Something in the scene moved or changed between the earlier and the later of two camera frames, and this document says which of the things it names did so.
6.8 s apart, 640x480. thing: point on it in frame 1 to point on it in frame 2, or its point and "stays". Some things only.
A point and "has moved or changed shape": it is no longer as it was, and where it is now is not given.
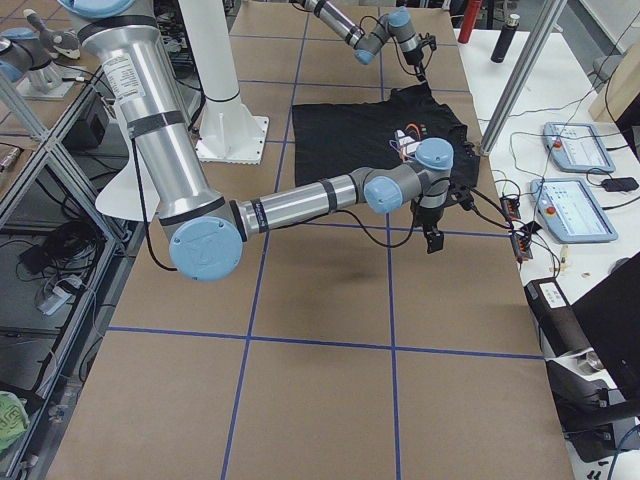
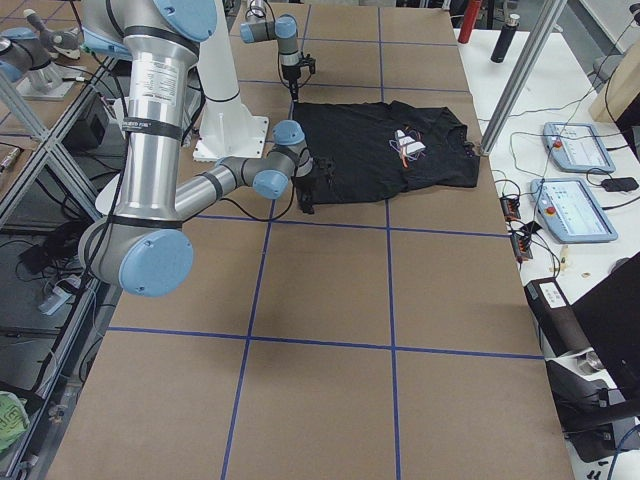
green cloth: [14, 419] stays
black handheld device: [622, 184] stays
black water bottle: [504, 41] stays
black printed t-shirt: [332, 139] has moved or changed shape
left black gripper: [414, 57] to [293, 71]
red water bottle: [469, 20] stays
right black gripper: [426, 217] to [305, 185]
